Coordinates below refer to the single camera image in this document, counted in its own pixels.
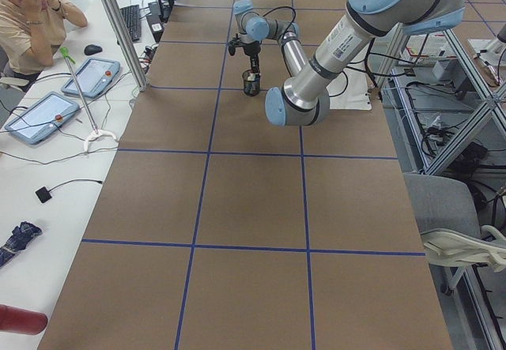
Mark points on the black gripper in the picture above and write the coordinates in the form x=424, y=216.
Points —
x=251, y=51

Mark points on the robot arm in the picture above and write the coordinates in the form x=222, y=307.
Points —
x=303, y=99

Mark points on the black mesh pen cup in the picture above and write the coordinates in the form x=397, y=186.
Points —
x=251, y=87

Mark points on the black keyboard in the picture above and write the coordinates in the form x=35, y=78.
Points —
x=132, y=18

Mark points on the black computer mouse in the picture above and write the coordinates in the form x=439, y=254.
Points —
x=92, y=49

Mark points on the teach pendant far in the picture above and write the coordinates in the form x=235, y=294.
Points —
x=94, y=75

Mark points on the teach pendant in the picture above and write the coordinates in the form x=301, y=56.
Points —
x=42, y=119
x=94, y=75

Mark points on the brown paper table cover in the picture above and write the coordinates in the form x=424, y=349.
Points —
x=217, y=230

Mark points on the seated person beige shirt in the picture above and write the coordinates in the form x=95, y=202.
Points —
x=33, y=30

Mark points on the teach pendant near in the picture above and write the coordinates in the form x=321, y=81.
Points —
x=42, y=119

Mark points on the grey office chair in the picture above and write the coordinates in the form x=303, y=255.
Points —
x=449, y=228

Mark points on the small black puck device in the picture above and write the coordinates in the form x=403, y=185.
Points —
x=43, y=194

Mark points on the folded dark umbrella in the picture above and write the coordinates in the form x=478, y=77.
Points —
x=20, y=237

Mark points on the red bottle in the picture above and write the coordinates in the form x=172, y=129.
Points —
x=20, y=321

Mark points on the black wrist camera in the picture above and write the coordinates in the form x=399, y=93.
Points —
x=235, y=43

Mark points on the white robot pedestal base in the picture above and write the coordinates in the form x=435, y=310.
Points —
x=349, y=91

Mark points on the aluminium frame post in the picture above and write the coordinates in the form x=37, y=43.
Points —
x=119, y=27

